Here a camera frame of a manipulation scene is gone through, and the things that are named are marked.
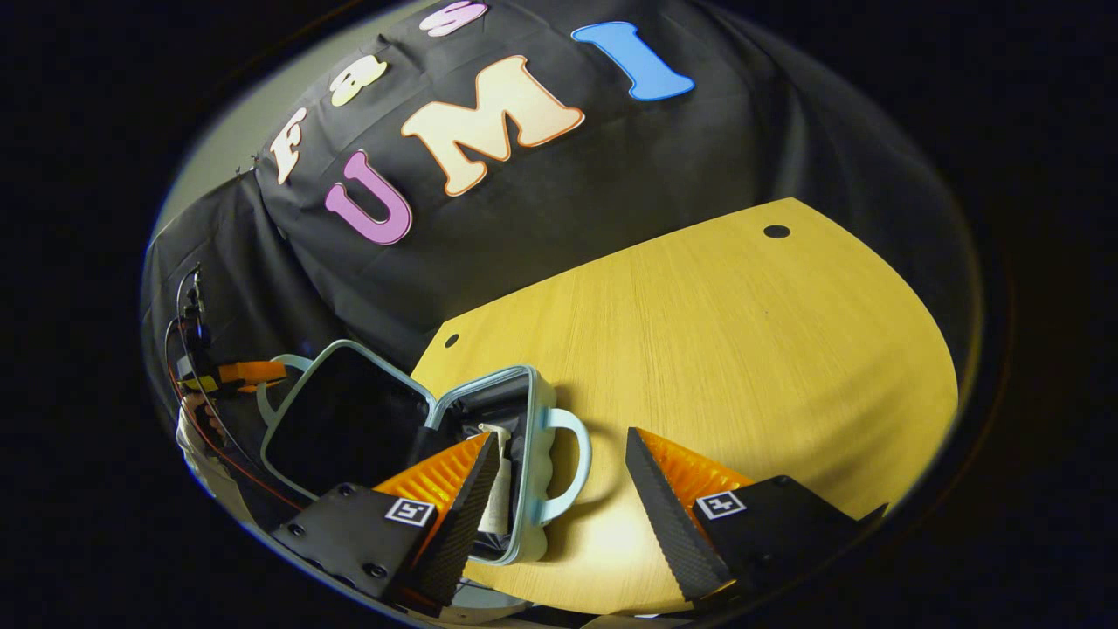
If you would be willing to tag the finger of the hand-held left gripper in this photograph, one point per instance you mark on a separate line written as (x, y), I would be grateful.
(249, 374)

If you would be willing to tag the light blue suitcase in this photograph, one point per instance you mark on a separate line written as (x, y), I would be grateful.
(349, 437)

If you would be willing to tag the white pump bottle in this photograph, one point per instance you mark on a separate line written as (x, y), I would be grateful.
(500, 502)

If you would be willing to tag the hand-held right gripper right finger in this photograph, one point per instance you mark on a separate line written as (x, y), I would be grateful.
(672, 542)

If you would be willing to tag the black backdrop cloth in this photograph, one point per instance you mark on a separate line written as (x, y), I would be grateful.
(611, 175)

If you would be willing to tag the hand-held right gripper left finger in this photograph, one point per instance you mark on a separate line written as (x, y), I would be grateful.
(463, 524)

